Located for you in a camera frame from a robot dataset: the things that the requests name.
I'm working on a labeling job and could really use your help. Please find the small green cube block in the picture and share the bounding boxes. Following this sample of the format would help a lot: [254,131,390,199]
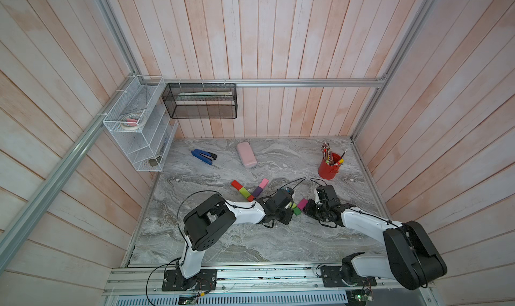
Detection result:
[293,207,302,216]

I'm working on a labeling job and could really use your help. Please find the magenta block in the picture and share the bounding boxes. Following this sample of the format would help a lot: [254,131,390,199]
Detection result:
[297,199,308,210]

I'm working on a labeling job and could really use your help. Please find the purple block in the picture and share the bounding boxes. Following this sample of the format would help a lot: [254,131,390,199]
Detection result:
[252,187,263,197]

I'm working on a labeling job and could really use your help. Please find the pink block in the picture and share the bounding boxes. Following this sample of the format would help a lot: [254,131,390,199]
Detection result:
[259,178,269,189]

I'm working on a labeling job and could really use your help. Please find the lime green block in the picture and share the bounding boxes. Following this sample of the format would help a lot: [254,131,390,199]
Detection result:
[239,187,252,198]

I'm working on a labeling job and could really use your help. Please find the long red block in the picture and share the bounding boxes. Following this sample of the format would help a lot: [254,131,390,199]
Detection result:
[231,181,243,190]

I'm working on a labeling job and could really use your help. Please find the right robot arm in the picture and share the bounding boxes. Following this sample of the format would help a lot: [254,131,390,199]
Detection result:
[299,185,447,291]

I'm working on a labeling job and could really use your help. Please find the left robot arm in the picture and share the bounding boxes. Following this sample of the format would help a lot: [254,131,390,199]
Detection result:
[178,187,295,279]

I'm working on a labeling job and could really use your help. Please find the red pencil cup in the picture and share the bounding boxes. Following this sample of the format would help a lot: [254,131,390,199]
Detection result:
[318,153,342,180]

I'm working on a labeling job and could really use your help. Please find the coloured pencils bunch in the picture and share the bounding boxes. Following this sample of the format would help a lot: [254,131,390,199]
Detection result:
[322,142,347,166]

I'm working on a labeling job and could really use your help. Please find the pink eraser case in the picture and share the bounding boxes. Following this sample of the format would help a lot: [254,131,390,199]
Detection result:
[237,142,258,169]

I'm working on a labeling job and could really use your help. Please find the blue stapler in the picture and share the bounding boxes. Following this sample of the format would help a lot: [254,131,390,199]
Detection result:
[191,149,217,165]

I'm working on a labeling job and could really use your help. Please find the black mesh basket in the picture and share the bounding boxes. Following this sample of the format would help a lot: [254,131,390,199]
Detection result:
[162,83,238,119]

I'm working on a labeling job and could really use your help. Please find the tape roll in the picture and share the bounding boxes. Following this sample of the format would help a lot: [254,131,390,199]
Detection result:
[119,112,146,131]

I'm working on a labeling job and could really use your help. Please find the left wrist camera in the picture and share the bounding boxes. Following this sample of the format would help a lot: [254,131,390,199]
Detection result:
[266,187,295,209]

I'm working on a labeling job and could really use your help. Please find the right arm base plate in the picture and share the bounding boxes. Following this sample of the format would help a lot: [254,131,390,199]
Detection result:
[316,264,377,288]

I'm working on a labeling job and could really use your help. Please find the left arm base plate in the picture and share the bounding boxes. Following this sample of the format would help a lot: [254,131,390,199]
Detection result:
[162,268,217,292]

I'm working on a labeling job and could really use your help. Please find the white wire shelf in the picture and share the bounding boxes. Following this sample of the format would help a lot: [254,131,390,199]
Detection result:
[103,75,177,172]

